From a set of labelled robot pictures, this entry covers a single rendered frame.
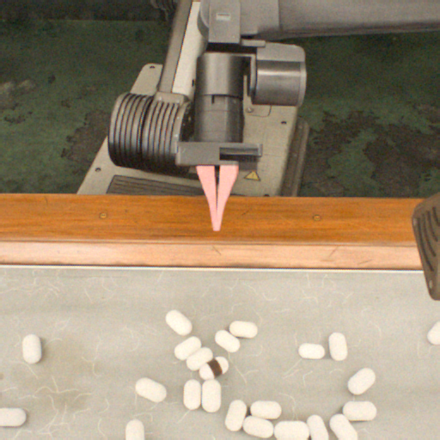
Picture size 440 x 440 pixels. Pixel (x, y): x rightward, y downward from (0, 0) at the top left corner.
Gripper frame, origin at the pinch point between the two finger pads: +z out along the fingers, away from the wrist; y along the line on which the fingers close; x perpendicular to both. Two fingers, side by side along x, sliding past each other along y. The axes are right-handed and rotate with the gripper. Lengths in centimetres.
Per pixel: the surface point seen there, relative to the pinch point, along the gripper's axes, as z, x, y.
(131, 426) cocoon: 22.5, -5.4, -8.8
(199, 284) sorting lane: 7.9, 9.2, -2.2
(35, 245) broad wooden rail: 3.3, 10.5, -24.9
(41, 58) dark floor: -70, 171, -77
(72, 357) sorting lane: 16.7, 2.0, -17.2
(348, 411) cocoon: 20.6, -3.7, 15.2
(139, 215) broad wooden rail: -1.2, 13.6, -11.2
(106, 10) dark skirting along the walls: -96, 186, -54
